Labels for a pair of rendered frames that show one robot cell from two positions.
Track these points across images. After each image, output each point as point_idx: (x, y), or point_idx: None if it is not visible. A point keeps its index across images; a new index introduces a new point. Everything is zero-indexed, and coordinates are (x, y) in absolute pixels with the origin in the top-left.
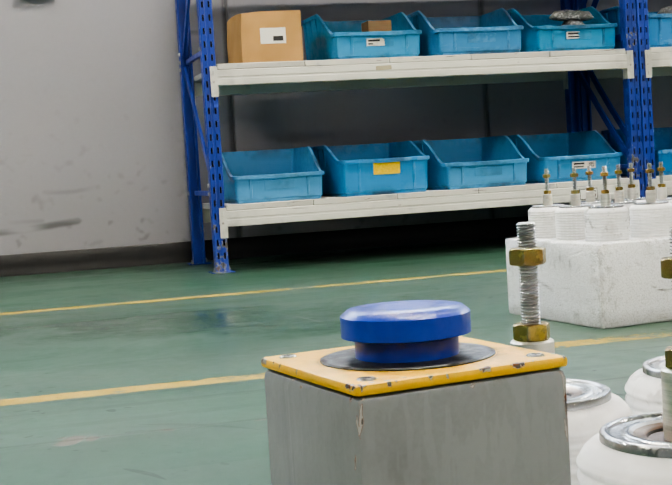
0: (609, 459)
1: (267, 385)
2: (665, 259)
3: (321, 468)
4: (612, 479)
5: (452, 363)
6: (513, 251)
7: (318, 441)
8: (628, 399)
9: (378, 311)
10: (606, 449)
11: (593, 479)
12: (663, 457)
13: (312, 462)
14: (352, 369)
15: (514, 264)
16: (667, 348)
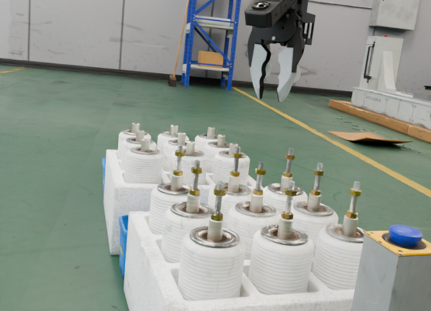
0: (297, 249)
1: (401, 260)
2: (293, 191)
3: (424, 273)
4: (302, 253)
5: None
6: (222, 191)
7: (425, 267)
8: (186, 227)
9: (415, 233)
10: (291, 246)
11: (293, 255)
12: (305, 243)
13: (421, 273)
14: (424, 248)
15: (221, 195)
16: (288, 214)
